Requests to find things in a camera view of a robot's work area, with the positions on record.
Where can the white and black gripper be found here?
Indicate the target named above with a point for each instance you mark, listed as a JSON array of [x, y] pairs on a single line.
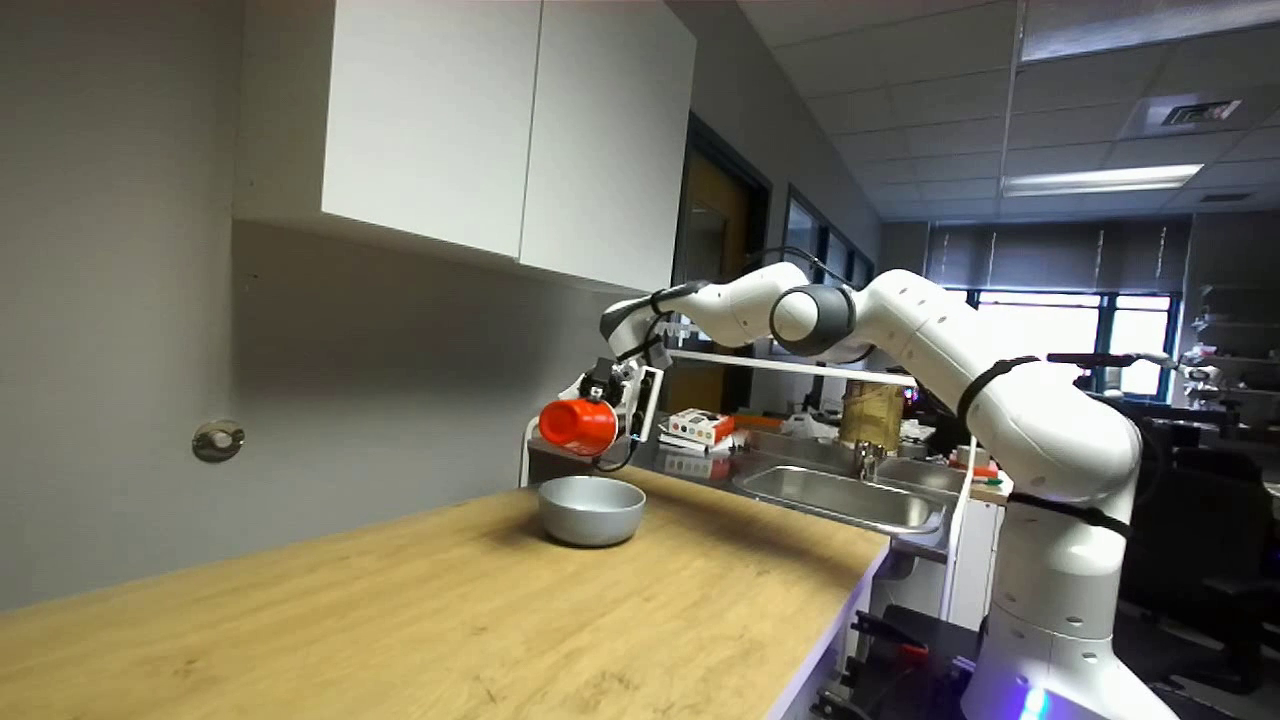
[[646, 405]]

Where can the orange plastic cup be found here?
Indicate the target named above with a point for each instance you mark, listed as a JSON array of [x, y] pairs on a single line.
[[576, 427]]

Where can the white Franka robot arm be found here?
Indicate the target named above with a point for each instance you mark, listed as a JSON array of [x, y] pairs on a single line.
[[1054, 427]]

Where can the grey-white bowl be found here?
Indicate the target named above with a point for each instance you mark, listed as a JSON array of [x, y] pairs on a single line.
[[591, 514]]

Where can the red and white box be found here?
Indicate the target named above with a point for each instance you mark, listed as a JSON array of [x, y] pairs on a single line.
[[703, 428]]

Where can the dark framed glass panel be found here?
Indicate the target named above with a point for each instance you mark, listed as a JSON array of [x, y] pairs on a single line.
[[721, 227]]

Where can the stainless steel sink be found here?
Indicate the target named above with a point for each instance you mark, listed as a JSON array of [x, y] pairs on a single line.
[[842, 498]]

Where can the tan cylindrical container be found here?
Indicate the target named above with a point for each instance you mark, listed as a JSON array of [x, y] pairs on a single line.
[[873, 417]]

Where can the black clamp with orange part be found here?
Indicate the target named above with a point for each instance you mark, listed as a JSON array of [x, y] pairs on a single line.
[[907, 667]]

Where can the window with blinds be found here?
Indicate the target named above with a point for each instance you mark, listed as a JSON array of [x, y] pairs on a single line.
[[1067, 325]]

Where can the long ceiling light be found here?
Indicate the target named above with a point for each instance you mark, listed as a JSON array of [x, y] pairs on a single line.
[[1100, 176]]

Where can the ceiling air vent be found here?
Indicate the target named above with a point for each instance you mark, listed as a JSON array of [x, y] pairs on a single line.
[[1184, 112]]

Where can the white dish rack frame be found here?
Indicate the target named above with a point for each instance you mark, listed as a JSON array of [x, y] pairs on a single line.
[[801, 365]]

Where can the round metal wall knob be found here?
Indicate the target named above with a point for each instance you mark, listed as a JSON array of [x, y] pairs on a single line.
[[217, 443]]

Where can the white wall cabinet body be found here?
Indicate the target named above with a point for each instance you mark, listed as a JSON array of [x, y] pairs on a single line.
[[283, 104]]

